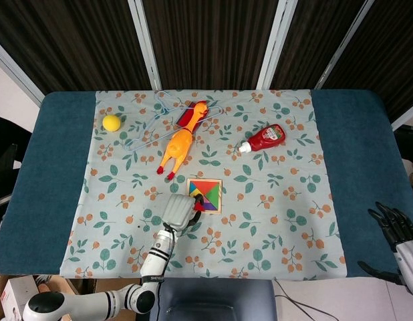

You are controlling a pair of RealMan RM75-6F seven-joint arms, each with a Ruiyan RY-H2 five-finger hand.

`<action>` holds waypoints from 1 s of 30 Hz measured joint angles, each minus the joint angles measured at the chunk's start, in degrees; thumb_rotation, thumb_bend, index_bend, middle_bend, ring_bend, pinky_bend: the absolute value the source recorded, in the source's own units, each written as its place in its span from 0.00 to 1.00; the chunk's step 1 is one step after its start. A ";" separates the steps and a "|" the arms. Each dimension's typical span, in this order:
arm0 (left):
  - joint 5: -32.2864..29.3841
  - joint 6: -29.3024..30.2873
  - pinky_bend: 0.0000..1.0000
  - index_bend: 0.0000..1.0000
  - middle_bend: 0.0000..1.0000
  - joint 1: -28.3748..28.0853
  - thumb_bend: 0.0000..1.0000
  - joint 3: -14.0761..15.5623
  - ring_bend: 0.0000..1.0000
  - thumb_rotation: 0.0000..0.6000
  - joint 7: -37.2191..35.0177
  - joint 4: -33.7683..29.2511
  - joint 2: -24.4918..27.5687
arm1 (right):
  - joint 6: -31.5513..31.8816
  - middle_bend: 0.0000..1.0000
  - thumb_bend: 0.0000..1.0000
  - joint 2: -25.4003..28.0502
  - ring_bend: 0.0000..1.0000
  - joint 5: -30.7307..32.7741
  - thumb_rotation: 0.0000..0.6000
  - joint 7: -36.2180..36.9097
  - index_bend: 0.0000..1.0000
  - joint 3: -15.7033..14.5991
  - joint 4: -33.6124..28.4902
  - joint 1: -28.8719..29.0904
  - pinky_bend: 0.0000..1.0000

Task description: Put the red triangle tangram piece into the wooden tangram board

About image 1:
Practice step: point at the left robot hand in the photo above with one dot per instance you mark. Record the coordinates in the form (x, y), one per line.
(179, 210)

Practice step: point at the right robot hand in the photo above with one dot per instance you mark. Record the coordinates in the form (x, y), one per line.
(398, 240)

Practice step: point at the red triangle puzzle piece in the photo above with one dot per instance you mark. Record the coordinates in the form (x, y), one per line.
(200, 206)

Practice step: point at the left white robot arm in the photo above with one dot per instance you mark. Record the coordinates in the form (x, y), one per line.
(126, 284)

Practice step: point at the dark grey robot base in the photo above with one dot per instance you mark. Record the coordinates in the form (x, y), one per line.
(220, 299)

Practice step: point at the wooden tangram puzzle tray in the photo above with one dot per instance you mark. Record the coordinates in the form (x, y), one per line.
(211, 195)

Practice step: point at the yellow rubber chicken toy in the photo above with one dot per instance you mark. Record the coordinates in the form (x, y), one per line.
(181, 140)

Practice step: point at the floral tablecloth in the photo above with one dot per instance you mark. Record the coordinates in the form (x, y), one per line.
(260, 217)

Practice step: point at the black office chair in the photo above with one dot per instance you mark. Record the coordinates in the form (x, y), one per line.
(410, 140)

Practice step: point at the yellow ball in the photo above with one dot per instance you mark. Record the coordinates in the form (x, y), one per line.
(112, 122)

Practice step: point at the red ketchup bottle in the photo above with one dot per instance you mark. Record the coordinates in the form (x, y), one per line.
(266, 137)

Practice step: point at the blue table cover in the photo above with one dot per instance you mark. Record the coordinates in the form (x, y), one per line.
(39, 174)

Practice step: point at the cardboard box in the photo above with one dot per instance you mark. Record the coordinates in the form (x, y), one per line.
(16, 294)

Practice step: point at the white partition frame post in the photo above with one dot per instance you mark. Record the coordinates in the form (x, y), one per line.
(340, 43)
(275, 43)
(13, 72)
(145, 43)

